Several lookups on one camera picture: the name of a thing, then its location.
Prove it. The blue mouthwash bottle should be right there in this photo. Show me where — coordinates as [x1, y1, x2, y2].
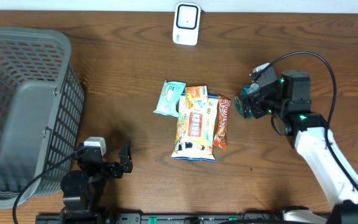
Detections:
[234, 83, 260, 119]

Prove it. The orange brown candy bar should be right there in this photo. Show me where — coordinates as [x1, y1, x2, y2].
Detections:
[213, 95, 231, 149]

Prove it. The large yellow snack bag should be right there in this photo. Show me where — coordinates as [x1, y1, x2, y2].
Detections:
[171, 95, 218, 162]

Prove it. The teal wet wipes pack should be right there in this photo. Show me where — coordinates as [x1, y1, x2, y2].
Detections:
[154, 80, 186, 117]

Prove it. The small orange snack pack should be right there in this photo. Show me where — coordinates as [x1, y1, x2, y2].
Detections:
[185, 85, 208, 108]

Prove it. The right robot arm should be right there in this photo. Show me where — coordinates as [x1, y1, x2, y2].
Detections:
[235, 69, 358, 223]

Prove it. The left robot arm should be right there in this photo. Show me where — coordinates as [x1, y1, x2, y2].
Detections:
[59, 137, 133, 223]

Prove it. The white barcode scanner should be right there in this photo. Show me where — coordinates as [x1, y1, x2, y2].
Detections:
[172, 2, 201, 46]

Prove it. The grey plastic shopping basket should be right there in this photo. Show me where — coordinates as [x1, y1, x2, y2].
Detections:
[0, 27, 85, 209]

